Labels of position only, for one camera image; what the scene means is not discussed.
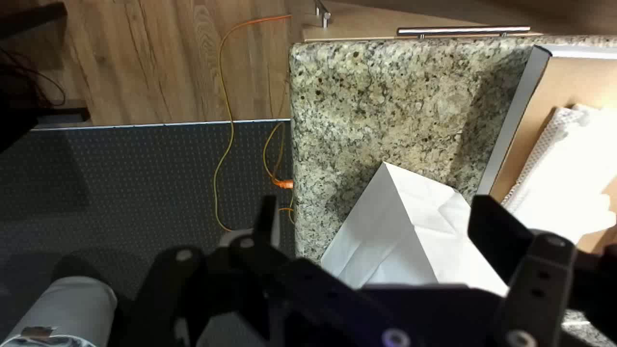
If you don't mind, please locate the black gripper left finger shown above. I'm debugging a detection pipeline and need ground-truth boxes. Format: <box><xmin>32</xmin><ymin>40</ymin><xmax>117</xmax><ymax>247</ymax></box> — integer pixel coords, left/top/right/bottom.
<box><xmin>250</xmin><ymin>193</ymin><xmax>281</xmax><ymax>254</ymax></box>

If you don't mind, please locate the orange cable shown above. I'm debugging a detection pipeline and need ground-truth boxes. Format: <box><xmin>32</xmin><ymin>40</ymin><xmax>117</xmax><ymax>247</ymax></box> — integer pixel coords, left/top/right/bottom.
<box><xmin>210</xmin><ymin>13</ymin><xmax>298</xmax><ymax>235</ymax></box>

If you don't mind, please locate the flat cardboard box tray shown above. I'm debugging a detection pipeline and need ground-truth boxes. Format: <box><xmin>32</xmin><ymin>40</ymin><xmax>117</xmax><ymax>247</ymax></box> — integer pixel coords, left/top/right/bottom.
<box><xmin>478</xmin><ymin>44</ymin><xmax>617</xmax><ymax>256</ymax></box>

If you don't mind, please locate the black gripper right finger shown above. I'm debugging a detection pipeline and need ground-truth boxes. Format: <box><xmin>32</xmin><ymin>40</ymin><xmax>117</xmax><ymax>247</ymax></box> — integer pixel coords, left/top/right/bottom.
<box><xmin>466</xmin><ymin>193</ymin><xmax>536</xmax><ymax>285</ymax></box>

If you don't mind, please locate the metal drawer bar handle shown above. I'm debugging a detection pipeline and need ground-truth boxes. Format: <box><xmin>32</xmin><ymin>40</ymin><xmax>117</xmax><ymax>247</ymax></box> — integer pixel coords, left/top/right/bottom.
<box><xmin>395</xmin><ymin>23</ymin><xmax>534</xmax><ymax>38</ymax></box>

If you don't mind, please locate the wooden drawer front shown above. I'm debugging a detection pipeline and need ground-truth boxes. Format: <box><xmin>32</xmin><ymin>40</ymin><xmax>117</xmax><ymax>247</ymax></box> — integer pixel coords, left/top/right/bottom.
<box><xmin>298</xmin><ymin>0</ymin><xmax>617</xmax><ymax>44</ymax></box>

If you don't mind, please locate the white paper bag with handles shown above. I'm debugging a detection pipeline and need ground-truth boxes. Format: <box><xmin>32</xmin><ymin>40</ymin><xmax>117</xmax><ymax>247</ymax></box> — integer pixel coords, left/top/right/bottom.
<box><xmin>318</xmin><ymin>160</ymin><xmax>511</xmax><ymax>299</ymax></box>

